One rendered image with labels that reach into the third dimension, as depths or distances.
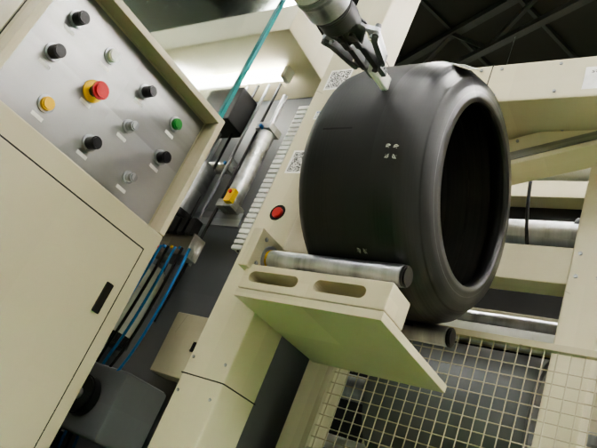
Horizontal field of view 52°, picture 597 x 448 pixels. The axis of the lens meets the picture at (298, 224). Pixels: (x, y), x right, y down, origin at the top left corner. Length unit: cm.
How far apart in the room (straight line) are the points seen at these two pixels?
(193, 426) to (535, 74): 130
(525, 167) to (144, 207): 107
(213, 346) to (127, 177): 45
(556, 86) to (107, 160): 119
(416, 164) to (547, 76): 76
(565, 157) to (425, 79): 69
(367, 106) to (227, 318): 57
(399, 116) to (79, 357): 86
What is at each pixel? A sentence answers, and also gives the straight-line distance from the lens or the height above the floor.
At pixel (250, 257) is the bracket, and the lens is 134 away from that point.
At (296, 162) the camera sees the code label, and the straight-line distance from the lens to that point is 162.
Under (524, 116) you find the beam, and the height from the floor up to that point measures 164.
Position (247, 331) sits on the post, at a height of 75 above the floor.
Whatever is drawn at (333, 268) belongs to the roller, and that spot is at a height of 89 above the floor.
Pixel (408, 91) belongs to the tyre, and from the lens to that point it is 128.
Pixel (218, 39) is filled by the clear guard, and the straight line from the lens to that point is 175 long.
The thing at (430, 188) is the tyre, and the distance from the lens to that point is 122.
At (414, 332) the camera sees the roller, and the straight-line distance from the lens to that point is 144.
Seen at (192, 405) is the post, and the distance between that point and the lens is 140.
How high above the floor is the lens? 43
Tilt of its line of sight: 24 degrees up
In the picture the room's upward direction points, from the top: 24 degrees clockwise
